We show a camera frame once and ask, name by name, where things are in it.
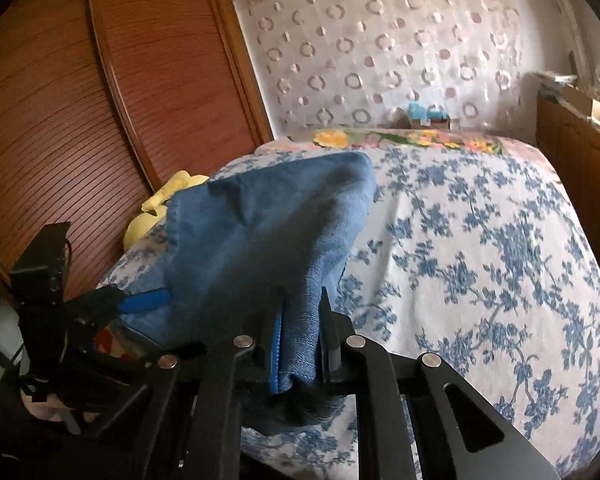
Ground stack of papers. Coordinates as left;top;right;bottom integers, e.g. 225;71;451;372
535;72;578;97

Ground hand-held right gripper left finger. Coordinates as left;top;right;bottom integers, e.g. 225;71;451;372
80;300;287;480

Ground yellow plush toy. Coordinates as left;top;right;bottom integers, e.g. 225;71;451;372
124;170;210;251

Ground blue denim pants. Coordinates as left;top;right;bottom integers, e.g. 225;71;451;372
120;151;378;436

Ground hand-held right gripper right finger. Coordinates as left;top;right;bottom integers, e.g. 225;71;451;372
319;286;563;480

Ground colourful floral pillow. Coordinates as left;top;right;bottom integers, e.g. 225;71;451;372
257;127;541;161

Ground small cardboard box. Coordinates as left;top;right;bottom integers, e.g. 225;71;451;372
407;101;453;130

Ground wooden cabinet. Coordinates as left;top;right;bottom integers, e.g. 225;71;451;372
536;95;600;281

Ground blue floral bed sheet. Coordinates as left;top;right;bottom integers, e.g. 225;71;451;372
97;145;600;480

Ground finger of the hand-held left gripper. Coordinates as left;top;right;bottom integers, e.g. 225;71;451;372
65;287;172;323

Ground circle-patterned sheer curtain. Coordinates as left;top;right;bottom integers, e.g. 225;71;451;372
232;0;531;133

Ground wooden slatted wardrobe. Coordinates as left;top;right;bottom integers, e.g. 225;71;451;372
0;0;276;301

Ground open cardboard box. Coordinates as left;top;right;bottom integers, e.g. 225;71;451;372
562;85;600;121

